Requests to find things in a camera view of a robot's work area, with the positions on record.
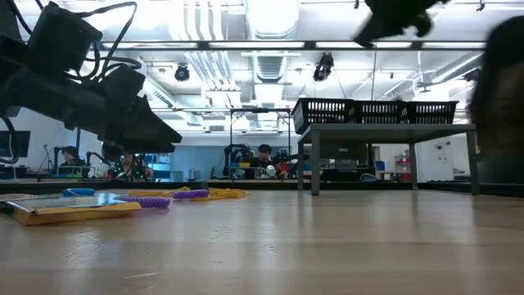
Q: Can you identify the background black workstation frame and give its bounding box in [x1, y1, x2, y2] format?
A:
[151, 106, 293, 181]

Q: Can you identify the blue storage shelf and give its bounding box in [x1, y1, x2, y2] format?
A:
[145, 153, 172, 181]

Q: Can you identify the red cart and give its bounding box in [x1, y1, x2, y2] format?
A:
[395, 155, 413, 182]

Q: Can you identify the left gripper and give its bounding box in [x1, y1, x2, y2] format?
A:
[7, 69, 183, 155]

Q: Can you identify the yellow rubber band pile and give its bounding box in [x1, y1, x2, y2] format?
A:
[127, 186, 249, 202]

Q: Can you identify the grey perforated metal shelf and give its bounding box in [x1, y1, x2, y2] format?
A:
[297, 123, 481, 196]

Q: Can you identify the silver ventilation duct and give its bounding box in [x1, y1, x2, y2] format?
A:
[244, 0, 302, 83]

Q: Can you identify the blue spiral hair tie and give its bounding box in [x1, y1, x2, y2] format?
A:
[61, 188, 96, 197]

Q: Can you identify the large black hanging camera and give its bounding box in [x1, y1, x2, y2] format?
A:
[313, 52, 335, 83]

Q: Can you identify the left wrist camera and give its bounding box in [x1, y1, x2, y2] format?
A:
[101, 64, 147, 108]

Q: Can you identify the black plastic mesh basket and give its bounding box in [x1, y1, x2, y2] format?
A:
[404, 100, 459, 125]
[353, 100, 407, 125]
[291, 97, 355, 135]

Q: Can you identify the person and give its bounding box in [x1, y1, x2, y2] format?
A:
[59, 145, 89, 168]
[245, 143, 287, 180]
[118, 153, 155, 180]

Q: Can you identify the dark monitor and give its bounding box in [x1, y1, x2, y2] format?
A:
[0, 129, 32, 159]

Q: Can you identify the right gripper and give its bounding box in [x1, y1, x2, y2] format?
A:
[354, 0, 451, 47]

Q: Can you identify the purple spiral hair tie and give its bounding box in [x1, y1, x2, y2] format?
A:
[171, 188, 210, 200]
[116, 196, 172, 209]

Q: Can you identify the small black hanging camera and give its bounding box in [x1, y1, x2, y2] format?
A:
[174, 63, 192, 83]

